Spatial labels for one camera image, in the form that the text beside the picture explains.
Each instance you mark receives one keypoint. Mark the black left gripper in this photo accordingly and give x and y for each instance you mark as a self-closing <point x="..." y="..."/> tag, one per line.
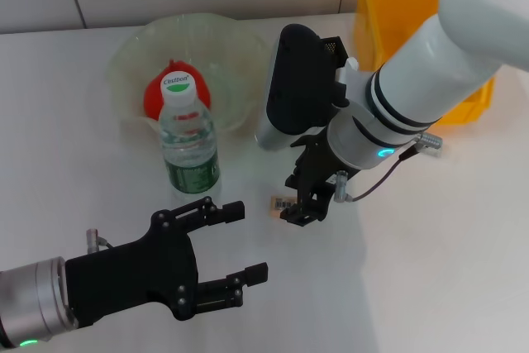
<point x="128" y="278"/>

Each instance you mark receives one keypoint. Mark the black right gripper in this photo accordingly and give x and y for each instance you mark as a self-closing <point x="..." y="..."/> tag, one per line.
<point x="318" y="167"/>

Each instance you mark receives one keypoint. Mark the beige eraser with barcode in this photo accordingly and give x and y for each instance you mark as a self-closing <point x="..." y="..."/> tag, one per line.
<point x="281" y="203"/>

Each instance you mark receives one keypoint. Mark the clear green-label water bottle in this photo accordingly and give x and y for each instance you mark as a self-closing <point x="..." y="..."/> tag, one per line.
<point x="192" y="163"/>

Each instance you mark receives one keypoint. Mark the orange toy fruit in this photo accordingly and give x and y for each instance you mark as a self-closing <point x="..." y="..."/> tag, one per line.
<point x="153" y="98"/>

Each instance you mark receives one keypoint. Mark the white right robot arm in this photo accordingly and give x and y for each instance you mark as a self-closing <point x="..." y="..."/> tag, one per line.
<point x="446" y="47"/>

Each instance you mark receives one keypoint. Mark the green glass fruit plate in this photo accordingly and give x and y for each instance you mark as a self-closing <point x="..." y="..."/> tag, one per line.
<point x="231" y="51"/>

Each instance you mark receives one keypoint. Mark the black mesh pen holder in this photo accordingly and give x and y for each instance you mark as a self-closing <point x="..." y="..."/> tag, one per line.
<point x="332" y="49"/>

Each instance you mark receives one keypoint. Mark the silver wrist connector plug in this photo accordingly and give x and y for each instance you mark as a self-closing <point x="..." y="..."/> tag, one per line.
<point x="430" y="139"/>
<point x="92" y="239"/>
<point x="341" y="186"/>

